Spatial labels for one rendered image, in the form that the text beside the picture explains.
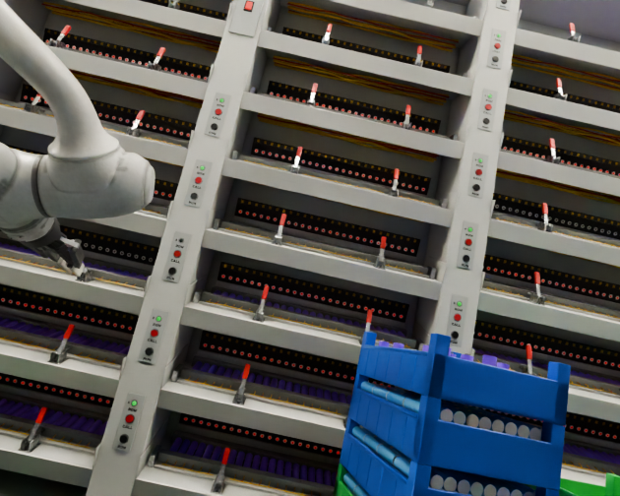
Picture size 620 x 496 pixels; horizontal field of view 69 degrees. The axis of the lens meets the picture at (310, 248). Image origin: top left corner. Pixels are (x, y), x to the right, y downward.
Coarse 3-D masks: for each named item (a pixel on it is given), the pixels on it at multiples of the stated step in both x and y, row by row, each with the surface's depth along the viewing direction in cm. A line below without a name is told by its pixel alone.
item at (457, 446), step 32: (352, 416) 81; (384, 416) 68; (416, 416) 58; (416, 448) 56; (448, 448) 56; (480, 448) 57; (512, 448) 58; (544, 448) 59; (512, 480) 57; (544, 480) 58
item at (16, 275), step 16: (16, 240) 126; (96, 256) 126; (0, 272) 107; (16, 272) 107; (32, 272) 107; (48, 272) 110; (32, 288) 107; (48, 288) 107; (64, 288) 107; (80, 288) 107; (96, 288) 107; (112, 288) 108; (128, 288) 112; (96, 304) 108; (112, 304) 108; (128, 304) 108
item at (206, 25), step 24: (48, 0) 137; (72, 0) 124; (96, 0) 124; (120, 0) 124; (144, 0) 142; (168, 0) 142; (120, 24) 138; (144, 24) 135; (168, 24) 124; (192, 24) 124; (216, 24) 124; (216, 48) 137
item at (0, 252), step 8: (0, 248) 113; (0, 256) 111; (8, 256) 112; (16, 256) 112; (24, 256) 112; (32, 256) 112; (32, 264) 111; (40, 264) 113; (48, 264) 113; (56, 264) 113; (96, 272) 113; (104, 272) 113; (104, 280) 111; (112, 280) 113; (120, 280) 113; (128, 280) 113; (136, 280) 113; (144, 280) 113
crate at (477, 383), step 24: (432, 336) 60; (360, 360) 85; (384, 360) 74; (408, 360) 65; (432, 360) 58; (456, 360) 58; (408, 384) 63; (432, 384) 57; (456, 384) 58; (480, 384) 58; (504, 384) 59; (528, 384) 60; (552, 384) 61; (504, 408) 59; (528, 408) 59; (552, 408) 60
